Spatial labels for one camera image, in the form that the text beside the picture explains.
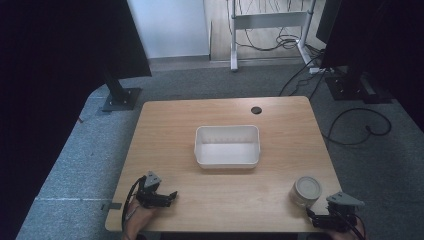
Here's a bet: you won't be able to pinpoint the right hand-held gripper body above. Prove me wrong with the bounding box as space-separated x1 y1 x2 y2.
316 191 366 233

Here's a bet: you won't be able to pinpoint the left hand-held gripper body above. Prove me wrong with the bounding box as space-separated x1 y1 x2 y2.
135 170 170 210

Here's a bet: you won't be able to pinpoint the white plastic bin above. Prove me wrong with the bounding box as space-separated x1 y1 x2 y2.
194 124 261 170

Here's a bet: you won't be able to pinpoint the person's right hand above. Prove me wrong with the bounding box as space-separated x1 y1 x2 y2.
328 219 366 240

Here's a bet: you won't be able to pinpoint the black stand with wide base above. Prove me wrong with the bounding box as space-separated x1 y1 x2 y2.
324 64 394 105

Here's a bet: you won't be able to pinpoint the white power strip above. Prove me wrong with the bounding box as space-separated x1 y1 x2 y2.
308 66 336 75

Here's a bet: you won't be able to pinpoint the dark monitor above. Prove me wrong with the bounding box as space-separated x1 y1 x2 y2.
315 0 344 45

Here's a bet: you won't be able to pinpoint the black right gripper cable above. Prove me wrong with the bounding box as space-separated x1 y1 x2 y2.
336 209 368 240

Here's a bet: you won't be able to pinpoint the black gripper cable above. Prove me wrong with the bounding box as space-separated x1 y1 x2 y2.
336 209 368 240
121 175 148 232

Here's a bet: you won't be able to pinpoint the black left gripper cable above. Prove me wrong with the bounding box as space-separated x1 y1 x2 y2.
121 175 148 232

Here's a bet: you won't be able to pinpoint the black looped floor cable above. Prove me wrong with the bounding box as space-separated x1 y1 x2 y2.
321 106 393 147

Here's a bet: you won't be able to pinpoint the black stand with base plate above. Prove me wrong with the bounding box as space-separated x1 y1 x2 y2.
101 68 143 113

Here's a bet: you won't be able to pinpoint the black cable to power strip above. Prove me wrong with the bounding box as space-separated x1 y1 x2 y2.
278 53 326 101

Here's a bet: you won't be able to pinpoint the black cables under desk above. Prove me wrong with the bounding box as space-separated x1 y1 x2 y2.
226 0 326 54

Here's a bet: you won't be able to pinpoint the white desk frame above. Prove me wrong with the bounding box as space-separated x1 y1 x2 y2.
229 0 318 73

